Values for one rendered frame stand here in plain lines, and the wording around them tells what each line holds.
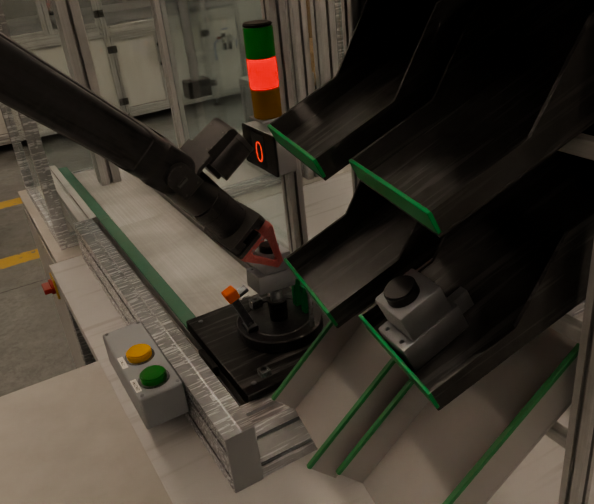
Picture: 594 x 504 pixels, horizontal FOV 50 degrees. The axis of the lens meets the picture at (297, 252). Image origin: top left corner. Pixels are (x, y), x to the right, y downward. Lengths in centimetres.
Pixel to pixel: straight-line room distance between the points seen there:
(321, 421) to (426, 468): 16
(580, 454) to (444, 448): 13
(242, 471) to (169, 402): 16
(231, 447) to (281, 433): 8
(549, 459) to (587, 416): 38
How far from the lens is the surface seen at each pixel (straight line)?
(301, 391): 84
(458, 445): 69
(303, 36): 182
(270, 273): 96
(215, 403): 94
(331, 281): 69
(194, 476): 98
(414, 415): 73
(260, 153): 112
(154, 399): 98
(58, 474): 106
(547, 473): 97
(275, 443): 93
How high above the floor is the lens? 155
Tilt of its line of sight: 28 degrees down
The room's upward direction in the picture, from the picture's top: 6 degrees counter-clockwise
